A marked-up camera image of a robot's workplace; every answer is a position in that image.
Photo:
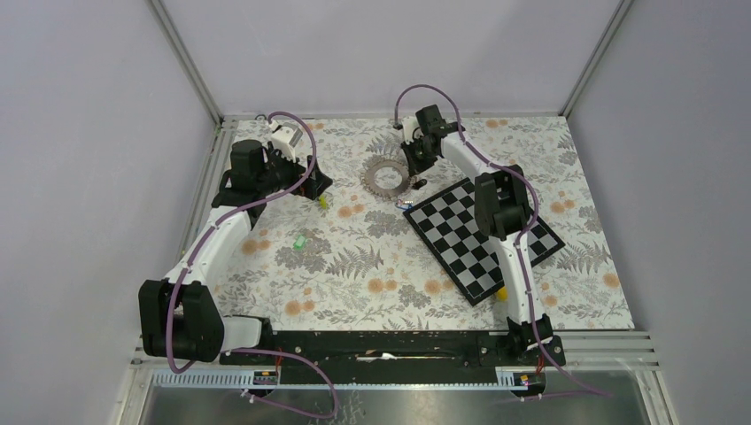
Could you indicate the right aluminium frame post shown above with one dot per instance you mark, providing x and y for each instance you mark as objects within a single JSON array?
[{"x": 601, "y": 47}]

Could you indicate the key with green tag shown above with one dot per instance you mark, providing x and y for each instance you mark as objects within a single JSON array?
[{"x": 300, "y": 242}]

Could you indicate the slotted cable duct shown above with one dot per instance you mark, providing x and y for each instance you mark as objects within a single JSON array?
[{"x": 302, "y": 378}]

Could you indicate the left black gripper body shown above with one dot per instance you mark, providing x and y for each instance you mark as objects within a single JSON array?
[{"x": 282, "y": 171}]

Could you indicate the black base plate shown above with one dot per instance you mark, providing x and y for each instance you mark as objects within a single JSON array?
[{"x": 412, "y": 353}]

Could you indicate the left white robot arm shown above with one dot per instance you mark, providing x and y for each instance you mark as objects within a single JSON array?
[{"x": 179, "y": 317}]

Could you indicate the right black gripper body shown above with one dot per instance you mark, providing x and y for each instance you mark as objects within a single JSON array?
[{"x": 418, "y": 155}]

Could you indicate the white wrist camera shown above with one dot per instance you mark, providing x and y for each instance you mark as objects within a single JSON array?
[
  {"x": 409, "y": 127},
  {"x": 284, "y": 138}
]

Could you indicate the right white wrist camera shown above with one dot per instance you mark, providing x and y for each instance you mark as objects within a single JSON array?
[{"x": 409, "y": 127}]

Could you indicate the aluminium frame post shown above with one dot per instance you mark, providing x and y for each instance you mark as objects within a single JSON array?
[
  {"x": 601, "y": 47},
  {"x": 185, "y": 60}
]

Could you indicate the black white checkerboard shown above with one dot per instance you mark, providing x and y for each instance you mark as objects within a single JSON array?
[{"x": 446, "y": 225}]

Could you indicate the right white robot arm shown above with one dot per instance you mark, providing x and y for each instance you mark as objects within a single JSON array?
[{"x": 484, "y": 231}]

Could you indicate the black key fob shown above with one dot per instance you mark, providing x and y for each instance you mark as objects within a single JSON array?
[{"x": 419, "y": 184}]

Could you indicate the left aluminium frame post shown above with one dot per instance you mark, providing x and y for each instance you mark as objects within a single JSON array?
[{"x": 185, "y": 60}]

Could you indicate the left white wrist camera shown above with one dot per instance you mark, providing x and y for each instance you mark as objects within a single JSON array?
[{"x": 284, "y": 138}]

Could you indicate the floral patterned mat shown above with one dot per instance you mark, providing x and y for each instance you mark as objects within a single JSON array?
[{"x": 363, "y": 266}]

